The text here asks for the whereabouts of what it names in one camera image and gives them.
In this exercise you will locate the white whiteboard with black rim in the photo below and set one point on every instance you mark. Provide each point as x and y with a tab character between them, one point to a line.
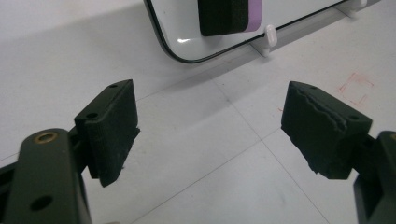
174	21

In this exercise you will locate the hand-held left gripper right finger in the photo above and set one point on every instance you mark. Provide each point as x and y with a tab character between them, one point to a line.
320	137

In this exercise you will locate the black and purple whiteboard eraser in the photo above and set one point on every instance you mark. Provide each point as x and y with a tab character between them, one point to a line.
221	17

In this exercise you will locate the white whiteboard stand foot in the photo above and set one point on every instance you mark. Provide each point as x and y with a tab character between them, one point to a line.
353	6
270	39

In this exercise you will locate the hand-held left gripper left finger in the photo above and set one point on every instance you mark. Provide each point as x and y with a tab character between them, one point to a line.
109	137

